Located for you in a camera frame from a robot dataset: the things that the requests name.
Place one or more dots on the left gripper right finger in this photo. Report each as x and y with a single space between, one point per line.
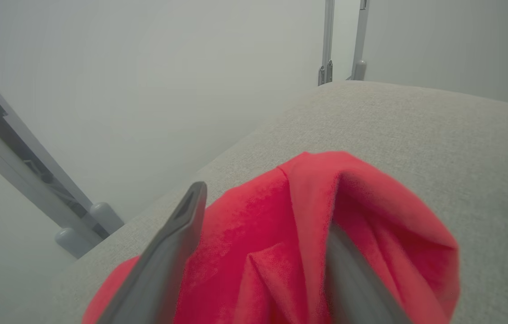
353 288

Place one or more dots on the red shorts with white stripe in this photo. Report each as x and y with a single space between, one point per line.
254 225

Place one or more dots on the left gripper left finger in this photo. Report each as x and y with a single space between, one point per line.
164 261

